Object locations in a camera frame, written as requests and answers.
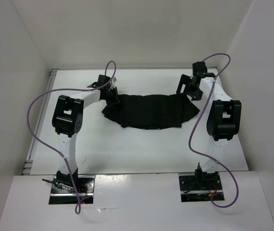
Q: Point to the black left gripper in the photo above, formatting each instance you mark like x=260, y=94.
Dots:
x=115, y=99

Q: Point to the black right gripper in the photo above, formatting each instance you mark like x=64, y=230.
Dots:
x=196, y=96

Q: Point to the black pleated skirt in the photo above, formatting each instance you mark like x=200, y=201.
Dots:
x=151, y=112

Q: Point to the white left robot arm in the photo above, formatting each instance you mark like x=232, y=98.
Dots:
x=67, y=121

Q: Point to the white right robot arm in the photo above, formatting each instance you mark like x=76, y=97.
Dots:
x=222, y=125

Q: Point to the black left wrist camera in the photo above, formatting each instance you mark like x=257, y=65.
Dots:
x=103, y=83

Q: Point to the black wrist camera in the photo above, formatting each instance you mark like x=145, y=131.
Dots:
x=200, y=70
x=103, y=83

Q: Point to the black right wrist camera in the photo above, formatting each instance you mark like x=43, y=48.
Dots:
x=200, y=70

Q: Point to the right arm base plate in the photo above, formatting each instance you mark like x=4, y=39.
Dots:
x=200, y=187

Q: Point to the aluminium table frame rail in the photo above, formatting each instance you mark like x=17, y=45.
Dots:
x=37, y=130

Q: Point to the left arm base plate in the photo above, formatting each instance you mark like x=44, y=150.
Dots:
x=62, y=194

